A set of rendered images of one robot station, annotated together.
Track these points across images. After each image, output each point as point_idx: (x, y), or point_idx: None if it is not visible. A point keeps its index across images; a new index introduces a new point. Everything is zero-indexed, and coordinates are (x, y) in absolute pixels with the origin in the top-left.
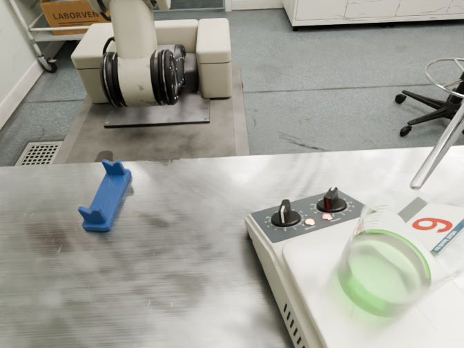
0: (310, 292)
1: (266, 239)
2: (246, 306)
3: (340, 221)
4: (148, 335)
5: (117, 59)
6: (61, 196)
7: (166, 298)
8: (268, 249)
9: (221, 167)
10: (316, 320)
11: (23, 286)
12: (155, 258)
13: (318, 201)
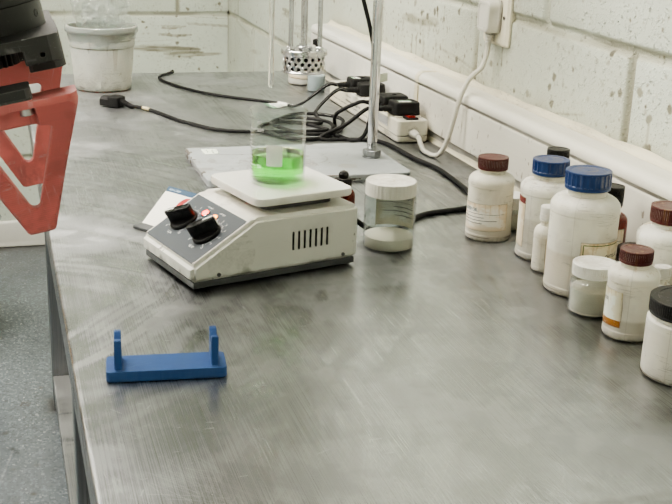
0: (294, 193)
1: (240, 228)
2: (285, 288)
3: (214, 204)
4: (334, 321)
5: None
6: (167, 409)
7: (295, 319)
8: (251, 226)
9: (89, 311)
10: (313, 192)
11: (320, 393)
12: (251, 330)
13: (172, 231)
